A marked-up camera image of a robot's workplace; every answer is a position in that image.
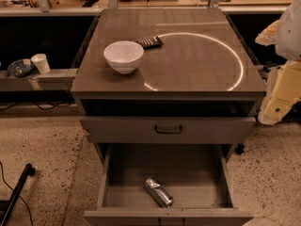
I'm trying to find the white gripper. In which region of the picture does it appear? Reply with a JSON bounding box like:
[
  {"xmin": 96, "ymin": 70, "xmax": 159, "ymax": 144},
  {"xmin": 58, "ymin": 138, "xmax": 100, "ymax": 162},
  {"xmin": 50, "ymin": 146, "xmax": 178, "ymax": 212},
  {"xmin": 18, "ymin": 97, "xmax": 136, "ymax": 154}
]
[{"xmin": 255, "ymin": 20, "xmax": 301, "ymax": 125}]

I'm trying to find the silver redbull can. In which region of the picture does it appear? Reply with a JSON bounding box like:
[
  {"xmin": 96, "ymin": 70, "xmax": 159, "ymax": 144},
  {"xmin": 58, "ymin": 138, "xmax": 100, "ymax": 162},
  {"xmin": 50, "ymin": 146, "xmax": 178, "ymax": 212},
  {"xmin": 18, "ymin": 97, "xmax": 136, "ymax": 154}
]
[{"xmin": 145, "ymin": 177, "xmax": 174, "ymax": 208}]

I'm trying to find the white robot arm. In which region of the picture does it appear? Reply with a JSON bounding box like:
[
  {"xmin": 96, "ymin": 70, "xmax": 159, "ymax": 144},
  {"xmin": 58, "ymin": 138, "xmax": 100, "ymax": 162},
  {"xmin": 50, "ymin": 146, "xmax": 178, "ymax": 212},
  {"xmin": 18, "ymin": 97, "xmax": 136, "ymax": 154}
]
[{"xmin": 255, "ymin": 0, "xmax": 301, "ymax": 125}]

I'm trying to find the grey drawer cabinet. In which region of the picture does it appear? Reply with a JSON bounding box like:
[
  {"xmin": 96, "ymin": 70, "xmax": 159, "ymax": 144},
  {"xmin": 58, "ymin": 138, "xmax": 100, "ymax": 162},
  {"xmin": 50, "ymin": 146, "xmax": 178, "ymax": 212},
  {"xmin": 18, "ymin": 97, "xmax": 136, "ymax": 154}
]
[{"xmin": 70, "ymin": 7, "xmax": 267, "ymax": 226}]

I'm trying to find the open grey middle drawer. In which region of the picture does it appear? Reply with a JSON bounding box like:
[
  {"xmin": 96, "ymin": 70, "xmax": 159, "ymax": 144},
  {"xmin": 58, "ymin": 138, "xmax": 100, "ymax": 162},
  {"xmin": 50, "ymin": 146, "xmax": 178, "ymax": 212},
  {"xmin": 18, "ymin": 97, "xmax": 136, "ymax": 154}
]
[{"xmin": 84, "ymin": 144, "xmax": 252, "ymax": 226}]

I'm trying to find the closed grey top drawer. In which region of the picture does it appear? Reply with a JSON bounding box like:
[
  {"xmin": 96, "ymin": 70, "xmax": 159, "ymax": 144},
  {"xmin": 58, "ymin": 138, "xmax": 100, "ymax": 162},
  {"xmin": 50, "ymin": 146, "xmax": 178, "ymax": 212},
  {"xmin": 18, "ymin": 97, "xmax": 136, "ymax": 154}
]
[{"xmin": 81, "ymin": 116, "xmax": 255, "ymax": 144}]

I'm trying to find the dark chocolate bar packet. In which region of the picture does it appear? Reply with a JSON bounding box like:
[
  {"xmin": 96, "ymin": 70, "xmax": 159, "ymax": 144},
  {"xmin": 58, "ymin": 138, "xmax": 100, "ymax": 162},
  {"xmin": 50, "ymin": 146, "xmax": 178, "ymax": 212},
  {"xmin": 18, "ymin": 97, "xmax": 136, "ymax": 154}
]
[{"xmin": 136, "ymin": 36, "xmax": 163, "ymax": 49}]

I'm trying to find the white ceramic bowl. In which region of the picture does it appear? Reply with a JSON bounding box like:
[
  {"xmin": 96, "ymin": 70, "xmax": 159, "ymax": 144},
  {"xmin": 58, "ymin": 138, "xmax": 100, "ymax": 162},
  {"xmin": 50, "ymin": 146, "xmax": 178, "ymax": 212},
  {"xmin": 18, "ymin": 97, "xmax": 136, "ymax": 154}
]
[{"xmin": 103, "ymin": 40, "xmax": 144, "ymax": 74}]

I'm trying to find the white paper cup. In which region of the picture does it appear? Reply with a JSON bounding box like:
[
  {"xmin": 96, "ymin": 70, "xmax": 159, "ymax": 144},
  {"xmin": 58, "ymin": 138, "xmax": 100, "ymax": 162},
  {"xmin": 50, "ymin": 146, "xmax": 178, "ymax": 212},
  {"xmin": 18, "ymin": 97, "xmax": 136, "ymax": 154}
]
[{"xmin": 31, "ymin": 54, "xmax": 51, "ymax": 74}]

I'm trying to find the dark round dish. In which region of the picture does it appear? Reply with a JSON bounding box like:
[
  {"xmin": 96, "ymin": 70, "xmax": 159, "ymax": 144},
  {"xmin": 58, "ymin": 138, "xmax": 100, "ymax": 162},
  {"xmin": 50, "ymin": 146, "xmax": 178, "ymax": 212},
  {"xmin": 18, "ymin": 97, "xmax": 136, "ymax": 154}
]
[{"xmin": 8, "ymin": 58, "xmax": 35, "ymax": 78}]

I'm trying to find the black floor pole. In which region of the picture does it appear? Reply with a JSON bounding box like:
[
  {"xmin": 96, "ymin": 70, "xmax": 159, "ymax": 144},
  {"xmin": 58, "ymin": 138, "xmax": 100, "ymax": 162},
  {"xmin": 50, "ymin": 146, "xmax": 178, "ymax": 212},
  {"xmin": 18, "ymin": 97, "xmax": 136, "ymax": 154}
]
[{"xmin": 0, "ymin": 164, "xmax": 36, "ymax": 226}]

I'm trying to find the black drawer handle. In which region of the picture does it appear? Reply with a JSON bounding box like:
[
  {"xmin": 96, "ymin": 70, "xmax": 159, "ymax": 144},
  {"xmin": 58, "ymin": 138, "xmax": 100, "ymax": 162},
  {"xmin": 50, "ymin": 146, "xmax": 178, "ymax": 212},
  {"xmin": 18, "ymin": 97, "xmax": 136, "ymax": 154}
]
[{"xmin": 154, "ymin": 125, "xmax": 182, "ymax": 135}]

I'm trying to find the black floor cable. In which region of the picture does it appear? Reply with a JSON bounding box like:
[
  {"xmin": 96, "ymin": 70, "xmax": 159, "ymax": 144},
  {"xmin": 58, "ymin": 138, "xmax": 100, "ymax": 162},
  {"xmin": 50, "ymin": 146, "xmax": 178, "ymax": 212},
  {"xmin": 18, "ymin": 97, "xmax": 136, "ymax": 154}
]
[{"xmin": 0, "ymin": 161, "xmax": 35, "ymax": 226}]

